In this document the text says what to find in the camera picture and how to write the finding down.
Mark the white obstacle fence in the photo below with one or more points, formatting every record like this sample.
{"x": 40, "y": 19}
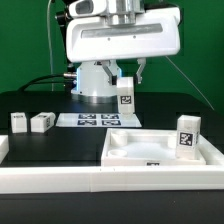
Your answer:
{"x": 96, "y": 179}

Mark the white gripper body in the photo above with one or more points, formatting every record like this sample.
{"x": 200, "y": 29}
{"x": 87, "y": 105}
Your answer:
{"x": 155, "y": 33}

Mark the white square tabletop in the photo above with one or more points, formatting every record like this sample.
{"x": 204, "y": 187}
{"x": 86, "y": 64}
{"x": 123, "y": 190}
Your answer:
{"x": 142, "y": 147}

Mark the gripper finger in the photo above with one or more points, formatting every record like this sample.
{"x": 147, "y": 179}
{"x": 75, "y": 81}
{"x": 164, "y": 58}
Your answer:
{"x": 138, "y": 74}
{"x": 107, "y": 67}

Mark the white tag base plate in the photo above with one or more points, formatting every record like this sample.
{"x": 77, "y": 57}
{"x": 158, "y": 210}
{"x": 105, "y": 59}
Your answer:
{"x": 97, "y": 120}

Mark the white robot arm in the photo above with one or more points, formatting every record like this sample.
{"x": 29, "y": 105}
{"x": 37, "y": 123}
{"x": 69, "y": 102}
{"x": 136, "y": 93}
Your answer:
{"x": 91, "y": 82}

